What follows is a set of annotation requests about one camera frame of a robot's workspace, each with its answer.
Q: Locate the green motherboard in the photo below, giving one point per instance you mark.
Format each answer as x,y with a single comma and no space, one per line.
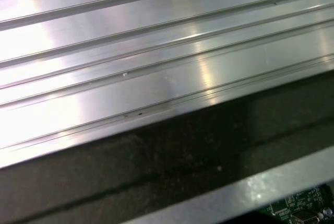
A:
308,208

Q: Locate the black PC case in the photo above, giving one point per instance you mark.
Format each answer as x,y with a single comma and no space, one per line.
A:
156,156

